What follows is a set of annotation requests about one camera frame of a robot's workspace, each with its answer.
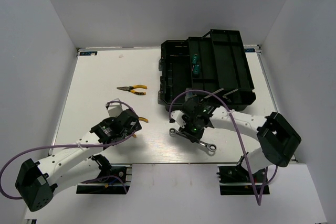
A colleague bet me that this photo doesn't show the large silver ratchet wrench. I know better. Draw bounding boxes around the large silver ratchet wrench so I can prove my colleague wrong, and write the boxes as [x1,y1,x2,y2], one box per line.
[169,128,217,153]

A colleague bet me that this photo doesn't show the green stubby screwdriver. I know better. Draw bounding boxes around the green stubby screwdriver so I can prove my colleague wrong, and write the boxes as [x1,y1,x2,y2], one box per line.
[192,64,200,77]
[192,54,199,65]

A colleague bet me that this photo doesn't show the black plastic toolbox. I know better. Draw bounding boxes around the black plastic toolbox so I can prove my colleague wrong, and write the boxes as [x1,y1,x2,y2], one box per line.
[157,29,256,111]

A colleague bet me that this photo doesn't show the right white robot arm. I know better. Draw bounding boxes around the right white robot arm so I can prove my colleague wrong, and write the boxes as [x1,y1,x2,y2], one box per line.
[171,100,301,182]

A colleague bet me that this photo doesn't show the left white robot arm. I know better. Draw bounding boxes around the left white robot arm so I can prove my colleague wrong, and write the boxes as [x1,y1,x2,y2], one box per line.
[15,109,142,212]

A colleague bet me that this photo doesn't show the yellow long-nose pliers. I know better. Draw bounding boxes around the yellow long-nose pliers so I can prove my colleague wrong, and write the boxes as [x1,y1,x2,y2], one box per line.
[133,117,149,138]

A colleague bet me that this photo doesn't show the blue label sticker left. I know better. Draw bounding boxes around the blue label sticker left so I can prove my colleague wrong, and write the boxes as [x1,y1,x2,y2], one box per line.
[79,51,98,56]

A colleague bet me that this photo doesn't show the blue label sticker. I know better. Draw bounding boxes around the blue label sticker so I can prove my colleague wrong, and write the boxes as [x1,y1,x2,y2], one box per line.
[245,48,256,52]
[79,51,98,56]

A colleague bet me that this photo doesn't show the blue label sticker right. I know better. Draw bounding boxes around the blue label sticker right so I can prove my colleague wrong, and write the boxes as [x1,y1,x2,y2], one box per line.
[245,48,256,52]

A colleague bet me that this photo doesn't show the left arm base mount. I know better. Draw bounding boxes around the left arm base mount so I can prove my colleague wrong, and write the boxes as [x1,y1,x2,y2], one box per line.
[76,165,132,195]

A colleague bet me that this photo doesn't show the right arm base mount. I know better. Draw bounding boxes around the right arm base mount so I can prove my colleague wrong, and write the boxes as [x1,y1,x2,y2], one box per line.
[216,165,270,196]

